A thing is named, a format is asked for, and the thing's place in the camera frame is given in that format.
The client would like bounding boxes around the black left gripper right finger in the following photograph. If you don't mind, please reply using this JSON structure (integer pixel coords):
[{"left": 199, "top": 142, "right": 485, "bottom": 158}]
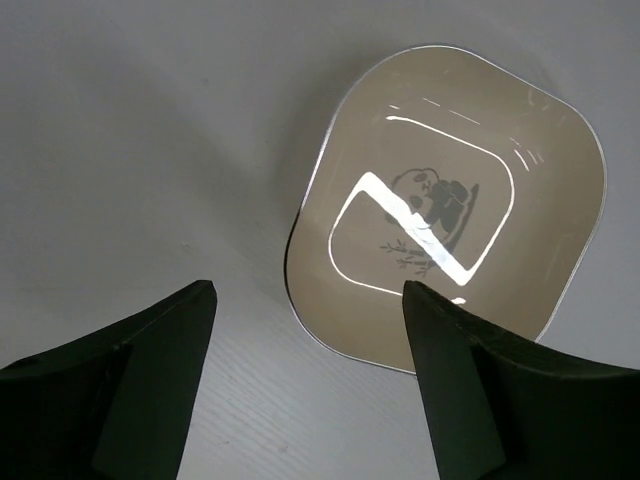
[{"left": 402, "top": 281, "right": 639, "bottom": 479}]

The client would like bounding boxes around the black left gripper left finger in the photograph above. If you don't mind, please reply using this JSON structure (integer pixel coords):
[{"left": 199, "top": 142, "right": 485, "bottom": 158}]
[{"left": 1, "top": 280, "right": 217, "bottom": 479}]

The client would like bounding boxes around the cream panda plate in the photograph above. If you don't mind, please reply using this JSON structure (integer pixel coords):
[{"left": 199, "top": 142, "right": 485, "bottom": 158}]
[{"left": 284, "top": 45, "right": 607, "bottom": 373}]

